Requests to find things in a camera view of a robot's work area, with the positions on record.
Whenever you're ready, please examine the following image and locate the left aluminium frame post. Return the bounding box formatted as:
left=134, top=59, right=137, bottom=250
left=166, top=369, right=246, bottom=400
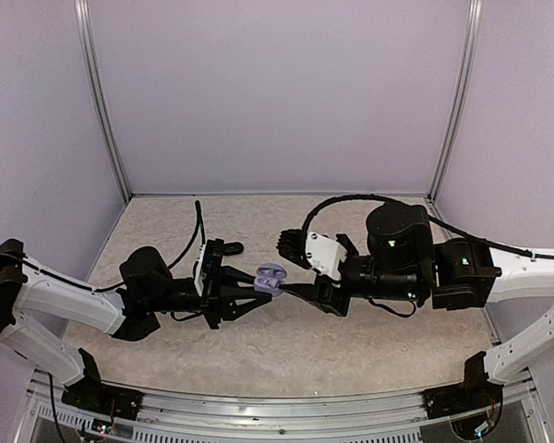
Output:
left=74, top=0, right=133, bottom=205

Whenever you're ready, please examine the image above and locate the purple earbud charging case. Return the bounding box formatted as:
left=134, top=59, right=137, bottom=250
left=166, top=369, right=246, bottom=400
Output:
left=253, top=263, right=287, bottom=296

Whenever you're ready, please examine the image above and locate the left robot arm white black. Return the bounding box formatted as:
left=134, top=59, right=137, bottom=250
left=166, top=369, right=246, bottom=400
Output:
left=0, top=239, right=285, bottom=411

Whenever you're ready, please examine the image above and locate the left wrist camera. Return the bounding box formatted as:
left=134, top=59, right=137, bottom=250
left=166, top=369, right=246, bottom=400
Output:
left=193, top=238, right=225, bottom=297

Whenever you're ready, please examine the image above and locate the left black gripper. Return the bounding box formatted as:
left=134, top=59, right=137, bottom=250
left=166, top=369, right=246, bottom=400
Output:
left=147, top=264, right=271, bottom=329

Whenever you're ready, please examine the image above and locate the right aluminium frame post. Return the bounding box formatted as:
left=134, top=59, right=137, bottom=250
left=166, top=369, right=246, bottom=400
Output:
left=428, top=0, right=484, bottom=204

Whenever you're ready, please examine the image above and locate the front aluminium rail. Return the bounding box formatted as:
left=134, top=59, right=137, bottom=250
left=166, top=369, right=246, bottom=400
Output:
left=13, top=372, right=549, bottom=442

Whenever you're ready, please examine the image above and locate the aluminium frame post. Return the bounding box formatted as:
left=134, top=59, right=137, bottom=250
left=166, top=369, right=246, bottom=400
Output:
left=428, top=0, right=484, bottom=204
left=74, top=0, right=133, bottom=205

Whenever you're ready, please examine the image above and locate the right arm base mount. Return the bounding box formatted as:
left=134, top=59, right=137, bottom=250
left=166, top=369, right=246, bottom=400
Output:
left=422, top=383, right=503, bottom=420

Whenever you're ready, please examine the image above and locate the black earbud charging case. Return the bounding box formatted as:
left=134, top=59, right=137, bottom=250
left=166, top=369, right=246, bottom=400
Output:
left=223, top=242, right=244, bottom=257

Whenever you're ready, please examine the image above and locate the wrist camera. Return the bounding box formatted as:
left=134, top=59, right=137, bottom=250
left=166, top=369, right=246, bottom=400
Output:
left=276, top=229, right=347, bottom=282
left=193, top=238, right=225, bottom=297

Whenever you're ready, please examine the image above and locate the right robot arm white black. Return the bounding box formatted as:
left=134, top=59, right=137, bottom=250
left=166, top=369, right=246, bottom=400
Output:
left=277, top=201, right=554, bottom=410

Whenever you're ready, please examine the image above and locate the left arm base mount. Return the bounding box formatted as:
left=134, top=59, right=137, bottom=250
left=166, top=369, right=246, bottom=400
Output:
left=61, top=384, right=144, bottom=421

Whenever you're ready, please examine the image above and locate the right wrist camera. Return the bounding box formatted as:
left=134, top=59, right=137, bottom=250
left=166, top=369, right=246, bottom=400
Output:
left=276, top=229, right=347, bottom=282

